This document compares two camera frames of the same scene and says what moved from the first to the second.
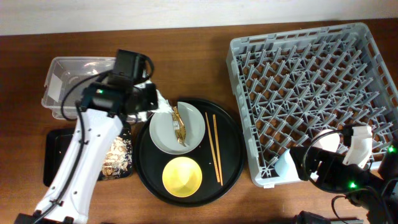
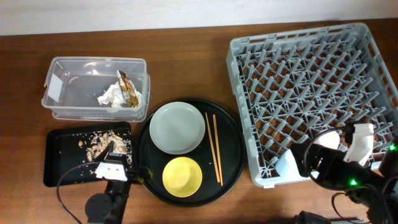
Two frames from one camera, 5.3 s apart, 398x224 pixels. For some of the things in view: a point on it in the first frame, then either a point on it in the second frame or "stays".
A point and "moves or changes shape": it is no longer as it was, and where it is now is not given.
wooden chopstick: x=217 y=174 stays
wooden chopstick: x=217 y=150 stays
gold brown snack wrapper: x=179 y=127 moves or changes shape
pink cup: x=329 y=141 stays
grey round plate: x=163 y=132 stays
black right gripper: x=330 y=160 stays
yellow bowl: x=182 y=177 stays
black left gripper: x=153 y=102 -> x=144 y=163
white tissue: x=163 y=106 moves or changes shape
